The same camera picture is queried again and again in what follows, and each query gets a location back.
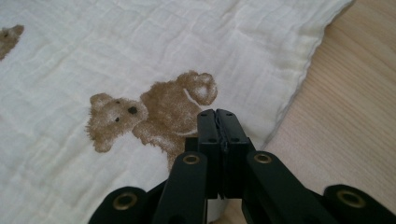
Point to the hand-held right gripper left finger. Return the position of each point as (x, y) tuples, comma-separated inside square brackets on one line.
[(190, 186)]

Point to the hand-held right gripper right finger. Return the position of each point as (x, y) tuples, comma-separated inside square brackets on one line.
[(267, 186)]

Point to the white bear print cloth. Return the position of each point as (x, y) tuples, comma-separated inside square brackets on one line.
[(124, 56)]

